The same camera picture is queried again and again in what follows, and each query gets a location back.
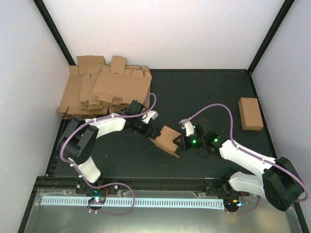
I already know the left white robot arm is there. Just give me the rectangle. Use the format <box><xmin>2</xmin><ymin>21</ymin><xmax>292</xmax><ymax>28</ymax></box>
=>
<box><xmin>57</xmin><ymin>100</ymin><xmax>160</xmax><ymax>194</ymax></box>

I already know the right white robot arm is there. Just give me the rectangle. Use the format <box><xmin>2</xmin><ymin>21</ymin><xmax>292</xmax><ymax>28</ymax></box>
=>
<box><xmin>173</xmin><ymin>121</ymin><xmax>304</xmax><ymax>212</ymax></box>

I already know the folded brown cardboard box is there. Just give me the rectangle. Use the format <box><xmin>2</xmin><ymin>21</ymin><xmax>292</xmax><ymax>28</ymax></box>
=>
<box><xmin>238</xmin><ymin>98</ymin><xmax>263</xmax><ymax>131</ymax></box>

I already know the stack of flat cardboard blanks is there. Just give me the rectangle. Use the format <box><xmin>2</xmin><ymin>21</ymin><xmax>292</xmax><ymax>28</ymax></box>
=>
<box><xmin>57</xmin><ymin>55</ymin><xmax>152</xmax><ymax>118</ymax></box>

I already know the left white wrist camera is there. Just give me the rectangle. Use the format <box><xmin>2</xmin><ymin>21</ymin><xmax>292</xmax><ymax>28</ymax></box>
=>
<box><xmin>141</xmin><ymin>110</ymin><xmax>158</xmax><ymax>124</ymax></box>

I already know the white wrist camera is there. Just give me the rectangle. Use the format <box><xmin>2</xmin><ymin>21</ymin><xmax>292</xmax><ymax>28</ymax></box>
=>
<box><xmin>141</xmin><ymin>110</ymin><xmax>158</xmax><ymax>124</ymax></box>
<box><xmin>179</xmin><ymin>119</ymin><xmax>195</xmax><ymax>136</ymax></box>

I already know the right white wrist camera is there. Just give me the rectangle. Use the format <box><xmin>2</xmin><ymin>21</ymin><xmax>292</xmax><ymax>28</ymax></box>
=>
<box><xmin>179</xmin><ymin>119</ymin><xmax>195</xmax><ymax>136</ymax></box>

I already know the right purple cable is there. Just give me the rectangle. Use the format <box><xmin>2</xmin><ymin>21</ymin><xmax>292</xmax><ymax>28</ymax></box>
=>
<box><xmin>186</xmin><ymin>103</ymin><xmax>307</xmax><ymax>215</ymax></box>

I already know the purple cable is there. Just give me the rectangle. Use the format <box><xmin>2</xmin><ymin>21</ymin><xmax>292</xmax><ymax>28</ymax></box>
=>
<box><xmin>59</xmin><ymin>93</ymin><xmax>136</xmax><ymax>216</ymax></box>
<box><xmin>186</xmin><ymin>103</ymin><xmax>307</xmax><ymax>215</ymax></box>

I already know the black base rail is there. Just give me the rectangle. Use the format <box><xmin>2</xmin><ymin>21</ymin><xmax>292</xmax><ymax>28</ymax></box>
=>
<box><xmin>34</xmin><ymin>176</ymin><xmax>246</xmax><ymax>197</ymax></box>

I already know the light blue slotted cable duct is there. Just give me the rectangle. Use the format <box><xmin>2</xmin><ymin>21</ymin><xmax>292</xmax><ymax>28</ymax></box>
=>
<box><xmin>40</xmin><ymin>196</ymin><xmax>225</xmax><ymax>210</ymax></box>

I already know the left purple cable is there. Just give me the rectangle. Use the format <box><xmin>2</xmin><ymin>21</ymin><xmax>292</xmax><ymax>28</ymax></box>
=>
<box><xmin>59</xmin><ymin>93</ymin><xmax>136</xmax><ymax>216</ymax></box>

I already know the metal base plate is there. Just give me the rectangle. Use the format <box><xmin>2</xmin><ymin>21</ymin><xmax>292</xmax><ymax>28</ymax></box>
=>
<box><xmin>20</xmin><ymin>189</ymin><xmax>308</xmax><ymax>233</ymax></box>

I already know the right black frame post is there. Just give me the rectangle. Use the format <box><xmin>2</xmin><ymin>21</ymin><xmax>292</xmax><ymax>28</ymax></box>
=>
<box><xmin>247</xmin><ymin>0</ymin><xmax>295</xmax><ymax>75</ymax></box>

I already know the black frame post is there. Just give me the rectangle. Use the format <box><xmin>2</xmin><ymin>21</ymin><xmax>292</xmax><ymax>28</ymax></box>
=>
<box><xmin>33</xmin><ymin>0</ymin><xmax>76</xmax><ymax>66</ymax></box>
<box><xmin>247</xmin><ymin>0</ymin><xmax>295</xmax><ymax>75</ymax></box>

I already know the left black frame post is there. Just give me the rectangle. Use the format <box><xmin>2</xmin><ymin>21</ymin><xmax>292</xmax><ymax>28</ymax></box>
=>
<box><xmin>33</xmin><ymin>0</ymin><xmax>76</xmax><ymax>66</ymax></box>

